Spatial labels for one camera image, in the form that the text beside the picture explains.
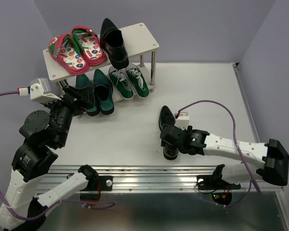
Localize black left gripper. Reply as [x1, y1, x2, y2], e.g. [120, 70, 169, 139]
[44, 83, 98, 145]

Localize black patent loafer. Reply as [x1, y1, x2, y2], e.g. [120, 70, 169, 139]
[158, 105, 179, 160]
[100, 18, 129, 70]

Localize dark green leather loafer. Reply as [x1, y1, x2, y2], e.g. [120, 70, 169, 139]
[93, 69, 115, 115]

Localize green canvas sneaker white laces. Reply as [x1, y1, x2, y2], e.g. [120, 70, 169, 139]
[126, 64, 149, 99]

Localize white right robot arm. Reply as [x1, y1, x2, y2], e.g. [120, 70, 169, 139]
[160, 125, 289, 188]

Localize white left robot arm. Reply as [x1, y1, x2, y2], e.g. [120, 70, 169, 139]
[0, 84, 98, 231]

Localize red patterned slipper left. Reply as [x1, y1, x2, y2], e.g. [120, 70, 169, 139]
[48, 34, 90, 76]

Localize red patterned slipper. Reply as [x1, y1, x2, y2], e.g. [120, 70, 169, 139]
[48, 34, 90, 76]
[70, 26, 106, 66]

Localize red patterned slipper right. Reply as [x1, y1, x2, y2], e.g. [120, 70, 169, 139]
[70, 26, 106, 66]

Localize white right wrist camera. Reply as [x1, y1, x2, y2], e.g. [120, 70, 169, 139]
[175, 112, 190, 130]

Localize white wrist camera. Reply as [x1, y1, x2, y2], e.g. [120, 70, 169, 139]
[175, 112, 190, 130]
[17, 78, 61, 104]

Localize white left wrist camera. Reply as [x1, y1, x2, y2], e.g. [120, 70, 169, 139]
[17, 78, 61, 104]

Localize aluminium table edge rail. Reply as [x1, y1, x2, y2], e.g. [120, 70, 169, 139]
[232, 63, 261, 142]

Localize aluminium front mounting rail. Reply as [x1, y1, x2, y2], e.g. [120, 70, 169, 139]
[28, 165, 284, 193]

